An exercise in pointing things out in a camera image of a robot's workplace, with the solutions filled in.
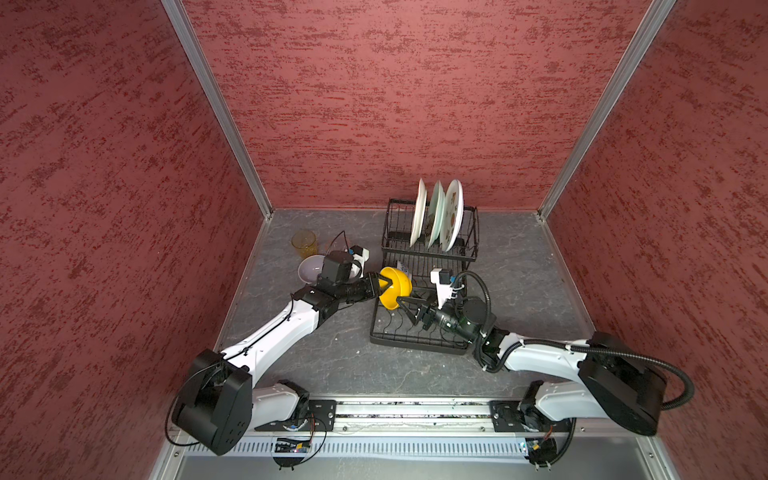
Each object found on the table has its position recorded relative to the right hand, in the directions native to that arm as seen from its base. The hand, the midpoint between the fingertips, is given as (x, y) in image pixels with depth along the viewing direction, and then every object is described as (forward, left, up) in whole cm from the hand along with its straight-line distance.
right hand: (399, 302), depth 74 cm
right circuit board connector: (-31, -34, -22) cm, 50 cm away
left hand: (+6, +3, -4) cm, 8 cm away
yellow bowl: (+1, 0, +5) cm, 6 cm away
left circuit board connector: (-27, +29, -22) cm, 46 cm away
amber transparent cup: (+35, +34, -18) cm, 52 cm away
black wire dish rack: (+1, +2, -18) cm, 18 cm away
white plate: (+17, -6, +15) cm, 24 cm away
